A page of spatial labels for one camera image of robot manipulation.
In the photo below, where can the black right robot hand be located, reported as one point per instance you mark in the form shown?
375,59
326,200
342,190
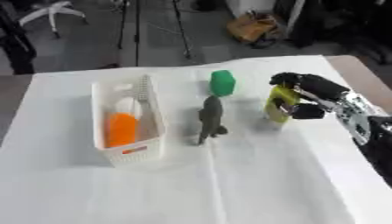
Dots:
321,86

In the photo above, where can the yellow-green bottle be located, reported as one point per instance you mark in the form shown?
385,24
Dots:
279,100

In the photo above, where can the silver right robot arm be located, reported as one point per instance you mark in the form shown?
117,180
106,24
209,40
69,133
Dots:
360,116

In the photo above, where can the tan bag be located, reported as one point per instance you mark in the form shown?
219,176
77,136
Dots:
253,26

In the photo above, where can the green hexagonal block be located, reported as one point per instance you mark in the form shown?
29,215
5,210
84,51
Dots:
222,82

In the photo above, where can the grey dinosaur toy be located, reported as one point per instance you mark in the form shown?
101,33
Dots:
210,118

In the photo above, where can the black tripod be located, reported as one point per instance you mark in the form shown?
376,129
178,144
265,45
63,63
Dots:
153,26

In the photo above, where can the white bottle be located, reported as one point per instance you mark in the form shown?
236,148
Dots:
126,105

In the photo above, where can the white plastic basket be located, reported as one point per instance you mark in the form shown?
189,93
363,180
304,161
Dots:
127,122

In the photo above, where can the orange bottle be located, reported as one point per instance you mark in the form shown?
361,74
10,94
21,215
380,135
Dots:
121,129

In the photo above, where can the white chair base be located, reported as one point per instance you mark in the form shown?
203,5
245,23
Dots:
50,13

